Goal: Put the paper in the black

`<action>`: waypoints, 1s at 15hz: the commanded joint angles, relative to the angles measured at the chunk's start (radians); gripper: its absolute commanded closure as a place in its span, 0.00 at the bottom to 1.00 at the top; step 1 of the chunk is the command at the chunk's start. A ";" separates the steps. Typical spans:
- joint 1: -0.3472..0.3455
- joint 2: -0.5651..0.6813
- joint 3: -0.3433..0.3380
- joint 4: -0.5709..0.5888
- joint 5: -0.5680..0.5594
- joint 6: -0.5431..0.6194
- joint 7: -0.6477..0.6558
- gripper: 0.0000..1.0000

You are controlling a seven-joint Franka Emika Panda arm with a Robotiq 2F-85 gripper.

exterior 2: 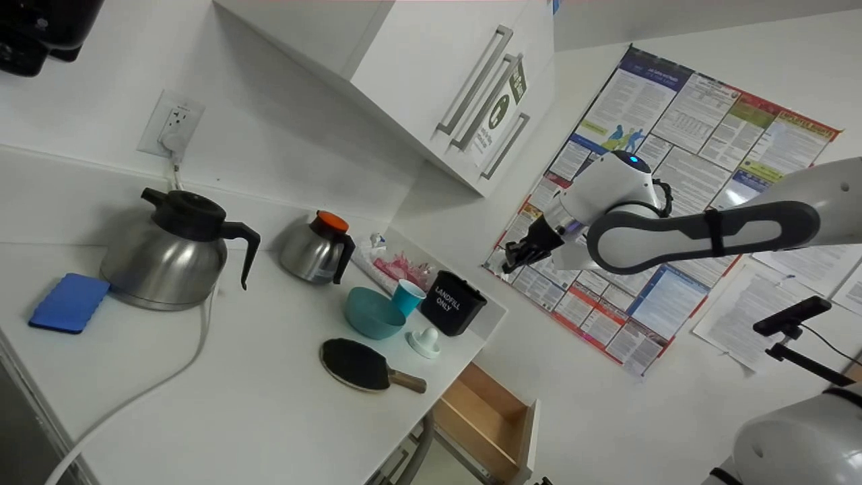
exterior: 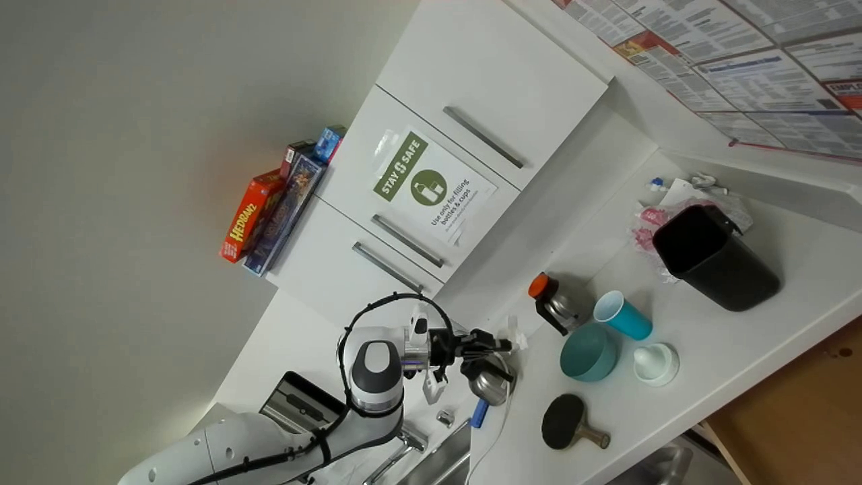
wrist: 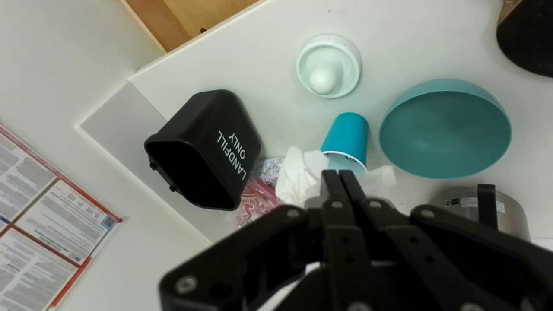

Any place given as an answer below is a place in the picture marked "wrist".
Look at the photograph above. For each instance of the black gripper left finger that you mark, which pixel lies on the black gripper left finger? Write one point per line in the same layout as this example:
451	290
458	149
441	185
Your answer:
339	242

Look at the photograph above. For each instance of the white paper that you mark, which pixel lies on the white paper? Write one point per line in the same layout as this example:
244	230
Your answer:
295	175

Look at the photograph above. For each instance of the white round lid with knob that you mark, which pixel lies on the white round lid with knob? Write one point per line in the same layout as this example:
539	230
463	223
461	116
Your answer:
328	66

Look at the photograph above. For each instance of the large colourful wall poster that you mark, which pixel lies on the large colourful wall poster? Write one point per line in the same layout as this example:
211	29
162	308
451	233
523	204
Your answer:
45	230

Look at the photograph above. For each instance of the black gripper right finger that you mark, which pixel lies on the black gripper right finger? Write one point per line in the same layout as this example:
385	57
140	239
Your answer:
415	252

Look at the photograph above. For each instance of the black table tennis paddle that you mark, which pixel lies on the black table tennis paddle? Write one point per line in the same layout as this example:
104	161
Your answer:
529	35

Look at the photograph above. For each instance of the pink patterned packet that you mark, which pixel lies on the pink patterned packet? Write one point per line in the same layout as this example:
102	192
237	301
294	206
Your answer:
256	199

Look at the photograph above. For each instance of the teal plastic cup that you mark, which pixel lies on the teal plastic cup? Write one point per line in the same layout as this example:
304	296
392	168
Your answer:
345	135

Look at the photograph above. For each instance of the teal bowl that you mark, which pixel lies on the teal bowl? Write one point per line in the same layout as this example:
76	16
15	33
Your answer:
442	130

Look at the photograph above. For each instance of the black landfill bin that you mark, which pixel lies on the black landfill bin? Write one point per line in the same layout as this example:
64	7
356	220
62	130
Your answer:
200	149

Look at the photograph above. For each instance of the open wooden drawer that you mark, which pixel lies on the open wooden drawer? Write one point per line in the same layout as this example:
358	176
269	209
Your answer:
190	17

